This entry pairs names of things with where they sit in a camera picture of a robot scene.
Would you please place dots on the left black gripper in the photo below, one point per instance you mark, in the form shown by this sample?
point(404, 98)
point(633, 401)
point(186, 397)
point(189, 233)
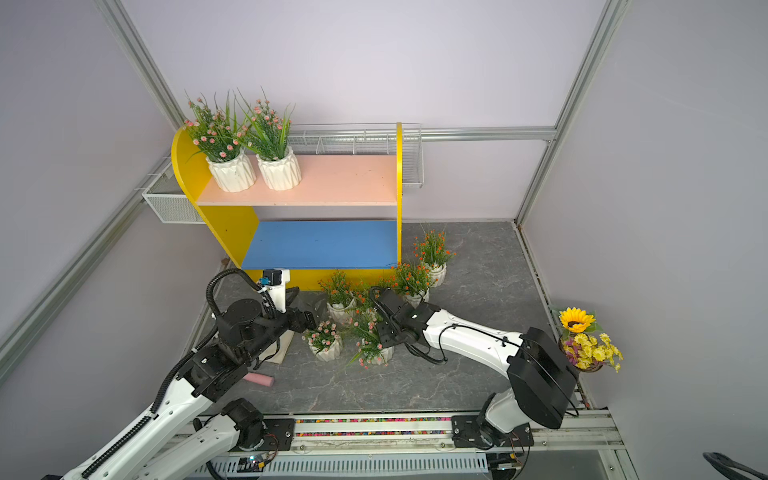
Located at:
point(300, 324)

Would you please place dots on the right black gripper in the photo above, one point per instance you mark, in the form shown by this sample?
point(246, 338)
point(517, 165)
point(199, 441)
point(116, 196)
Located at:
point(382, 337)

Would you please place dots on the pink flower pot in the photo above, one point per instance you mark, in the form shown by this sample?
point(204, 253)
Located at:
point(324, 341)
point(265, 132)
point(215, 131)
point(370, 348)

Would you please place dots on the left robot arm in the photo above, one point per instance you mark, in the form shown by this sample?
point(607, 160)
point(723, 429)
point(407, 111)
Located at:
point(250, 317)

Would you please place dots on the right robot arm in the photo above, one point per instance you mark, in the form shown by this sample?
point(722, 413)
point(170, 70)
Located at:
point(541, 379)

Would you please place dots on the yellow rack with shelves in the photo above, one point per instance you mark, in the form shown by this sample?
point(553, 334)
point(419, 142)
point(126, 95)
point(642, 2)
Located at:
point(346, 214)

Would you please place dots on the beige gardening glove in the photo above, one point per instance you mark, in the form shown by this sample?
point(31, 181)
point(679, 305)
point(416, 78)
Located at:
point(276, 352)

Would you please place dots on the orange flower pot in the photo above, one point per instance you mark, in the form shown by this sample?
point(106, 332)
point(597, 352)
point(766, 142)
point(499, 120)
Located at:
point(413, 282)
point(433, 255)
point(365, 297)
point(340, 296)

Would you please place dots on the orange flower pot middle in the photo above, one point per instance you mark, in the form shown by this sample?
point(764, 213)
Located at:
point(365, 297)

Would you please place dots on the orange flower pot left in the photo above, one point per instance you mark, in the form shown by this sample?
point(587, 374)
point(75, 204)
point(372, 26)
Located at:
point(340, 296)

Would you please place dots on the orange flower pot far right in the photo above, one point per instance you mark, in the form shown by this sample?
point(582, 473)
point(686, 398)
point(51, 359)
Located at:
point(433, 255)

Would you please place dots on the white mesh basket left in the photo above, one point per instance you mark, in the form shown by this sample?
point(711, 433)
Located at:
point(175, 187)

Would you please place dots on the sunflower bouquet in basket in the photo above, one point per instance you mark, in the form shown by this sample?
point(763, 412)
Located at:
point(584, 342)

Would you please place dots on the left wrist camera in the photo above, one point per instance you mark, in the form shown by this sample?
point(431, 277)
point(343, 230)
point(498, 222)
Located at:
point(274, 282)

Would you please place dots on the purple trowel pink handle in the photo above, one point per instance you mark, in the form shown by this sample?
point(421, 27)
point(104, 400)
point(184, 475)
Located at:
point(259, 379)

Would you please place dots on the white wire basket rear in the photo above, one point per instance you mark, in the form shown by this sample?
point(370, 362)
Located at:
point(364, 139)

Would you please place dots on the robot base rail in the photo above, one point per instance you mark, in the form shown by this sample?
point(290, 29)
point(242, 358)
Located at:
point(346, 446)

